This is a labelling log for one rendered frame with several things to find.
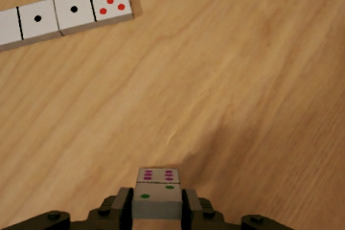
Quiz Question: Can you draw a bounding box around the white domino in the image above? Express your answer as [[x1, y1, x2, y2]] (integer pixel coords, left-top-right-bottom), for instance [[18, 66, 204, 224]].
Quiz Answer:
[[54, 0, 133, 35], [132, 168, 182, 219], [0, 0, 63, 52]]

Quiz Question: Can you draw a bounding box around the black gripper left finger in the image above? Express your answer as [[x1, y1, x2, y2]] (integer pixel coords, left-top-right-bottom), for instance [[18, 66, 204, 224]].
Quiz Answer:
[[1, 188, 133, 230]]

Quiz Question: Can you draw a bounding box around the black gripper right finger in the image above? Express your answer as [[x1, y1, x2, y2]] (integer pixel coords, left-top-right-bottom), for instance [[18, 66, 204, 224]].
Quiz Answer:
[[181, 189, 294, 230]]

